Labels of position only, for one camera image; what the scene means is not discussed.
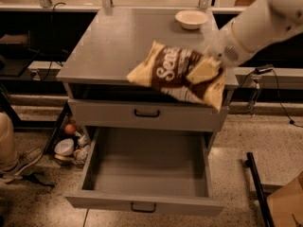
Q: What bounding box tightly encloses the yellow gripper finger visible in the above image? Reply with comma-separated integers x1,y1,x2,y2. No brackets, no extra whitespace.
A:
187,57,221,84

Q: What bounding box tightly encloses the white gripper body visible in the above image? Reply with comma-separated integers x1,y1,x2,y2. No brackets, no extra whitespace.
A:
204,22,253,68

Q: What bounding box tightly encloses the brown and yellow chip bag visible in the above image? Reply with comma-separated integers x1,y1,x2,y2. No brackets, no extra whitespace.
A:
127,41,225,111

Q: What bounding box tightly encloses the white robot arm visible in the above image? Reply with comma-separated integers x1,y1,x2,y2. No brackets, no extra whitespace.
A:
187,0,303,84

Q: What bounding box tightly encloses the grey drawer cabinet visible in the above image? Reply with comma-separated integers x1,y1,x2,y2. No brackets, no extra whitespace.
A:
56,7,240,134

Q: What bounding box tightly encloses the grey open bottom drawer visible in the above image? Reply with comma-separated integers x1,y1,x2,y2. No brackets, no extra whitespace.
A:
66,128,224,216

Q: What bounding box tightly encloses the grey middle drawer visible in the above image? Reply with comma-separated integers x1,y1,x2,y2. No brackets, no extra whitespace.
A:
68,99,228,131

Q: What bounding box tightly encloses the white bowl on cabinet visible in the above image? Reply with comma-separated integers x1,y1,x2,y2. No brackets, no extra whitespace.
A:
175,10,208,30

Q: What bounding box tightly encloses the black metal bar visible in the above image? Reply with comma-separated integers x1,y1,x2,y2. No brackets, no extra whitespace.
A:
245,152,275,227

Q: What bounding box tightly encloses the red apple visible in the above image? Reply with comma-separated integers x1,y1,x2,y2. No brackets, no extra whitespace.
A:
64,124,77,135

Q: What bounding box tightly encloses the cardboard box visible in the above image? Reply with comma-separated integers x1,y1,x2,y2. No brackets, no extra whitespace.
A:
267,171,303,227

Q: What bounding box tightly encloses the white bowl on floor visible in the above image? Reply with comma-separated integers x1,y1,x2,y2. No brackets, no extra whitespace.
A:
54,138,74,156

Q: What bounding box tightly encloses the grey sneaker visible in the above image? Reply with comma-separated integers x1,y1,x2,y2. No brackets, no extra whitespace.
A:
0,148,43,183

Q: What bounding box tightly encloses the person's leg in beige trousers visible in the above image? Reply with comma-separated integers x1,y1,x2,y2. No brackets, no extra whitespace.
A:
0,113,19,171

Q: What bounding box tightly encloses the black power adapter with cable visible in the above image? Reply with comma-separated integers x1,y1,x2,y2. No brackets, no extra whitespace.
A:
239,64,295,125

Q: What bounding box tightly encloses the black middle drawer handle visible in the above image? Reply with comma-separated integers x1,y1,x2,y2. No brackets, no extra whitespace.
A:
134,109,160,118

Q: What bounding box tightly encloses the black drawer handle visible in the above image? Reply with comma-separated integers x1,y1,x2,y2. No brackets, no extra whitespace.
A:
131,202,157,214
134,109,160,118

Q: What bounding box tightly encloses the black bottom drawer handle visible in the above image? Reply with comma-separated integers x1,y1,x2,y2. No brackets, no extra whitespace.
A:
131,202,157,214

